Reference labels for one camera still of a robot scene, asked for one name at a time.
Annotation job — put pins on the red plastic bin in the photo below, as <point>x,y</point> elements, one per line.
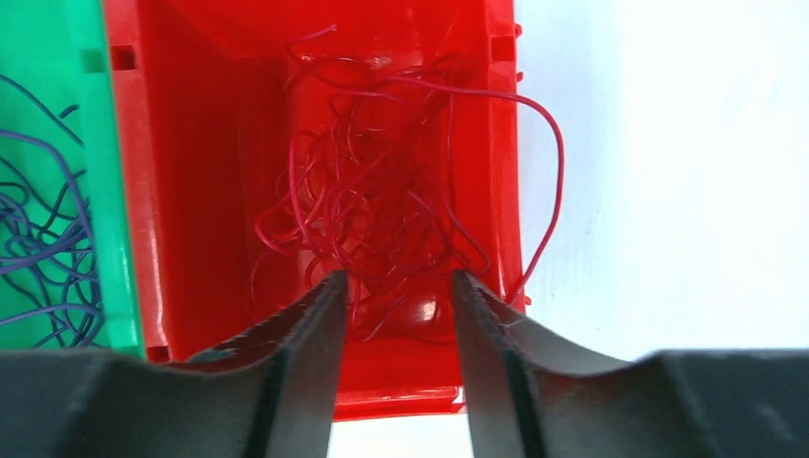
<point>204,124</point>

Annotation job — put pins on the green plastic bin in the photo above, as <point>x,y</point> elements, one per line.
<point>67,271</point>

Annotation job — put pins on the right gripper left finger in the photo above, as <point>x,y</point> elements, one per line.
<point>269,391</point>

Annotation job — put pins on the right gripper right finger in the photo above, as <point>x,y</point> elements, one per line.
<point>533,393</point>

